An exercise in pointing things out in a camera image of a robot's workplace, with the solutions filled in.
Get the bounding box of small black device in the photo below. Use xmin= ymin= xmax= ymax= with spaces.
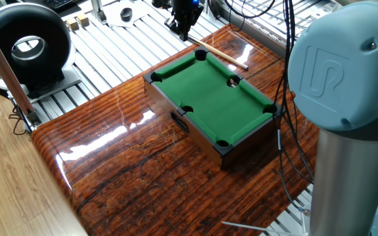
xmin=151 ymin=0 xmax=173 ymax=9

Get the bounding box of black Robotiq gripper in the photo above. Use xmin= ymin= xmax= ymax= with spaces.
xmin=164 ymin=0 xmax=205 ymax=43

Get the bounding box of black keyboard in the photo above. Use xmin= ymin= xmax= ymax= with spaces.
xmin=39 ymin=0 xmax=75 ymax=10

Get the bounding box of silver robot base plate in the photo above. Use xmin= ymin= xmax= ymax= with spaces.
xmin=299 ymin=205 xmax=312 ymax=235

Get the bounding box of white paper sheet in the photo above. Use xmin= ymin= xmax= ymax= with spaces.
xmin=102 ymin=0 xmax=154 ymax=29

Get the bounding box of aluminium upright bracket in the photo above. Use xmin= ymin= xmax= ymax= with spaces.
xmin=89 ymin=0 xmax=108 ymax=26

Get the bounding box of mini green felt pool table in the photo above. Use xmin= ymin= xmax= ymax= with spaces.
xmin=142 ymin=45 xmax=284 ymax=170

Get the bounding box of white cable tie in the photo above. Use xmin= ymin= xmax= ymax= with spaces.
xmin=221 ymin=221 xmax=275 ymax=233

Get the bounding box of tangled cable bundle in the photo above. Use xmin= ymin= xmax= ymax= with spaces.
xmin=7 ymin=104 xmax=32 ymax=137

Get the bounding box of silver perforated mounting plate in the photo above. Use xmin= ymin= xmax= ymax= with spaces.
xmin=310 ymin=0 xmax=341 ymax=16

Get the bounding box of black wrist module cable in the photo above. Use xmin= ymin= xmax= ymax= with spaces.
xmin=223 ymin=0 xmax=277 ymax=33

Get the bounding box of cable with metal plug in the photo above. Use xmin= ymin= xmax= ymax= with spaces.
xmin=274 ymin=0 xmax=312 ymax=216

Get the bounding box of small black round cap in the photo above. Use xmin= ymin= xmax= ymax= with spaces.
xmin=120 ymin=7 xmax=133 ymax=22

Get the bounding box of wooden pool cue black handle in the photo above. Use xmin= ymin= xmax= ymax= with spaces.
xmin=186 ymin=34 xmax=249 ymax=71

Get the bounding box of black cable with white label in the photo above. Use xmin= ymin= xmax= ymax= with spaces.
xmin=270 ymin=0 xmax=315 ymax=185

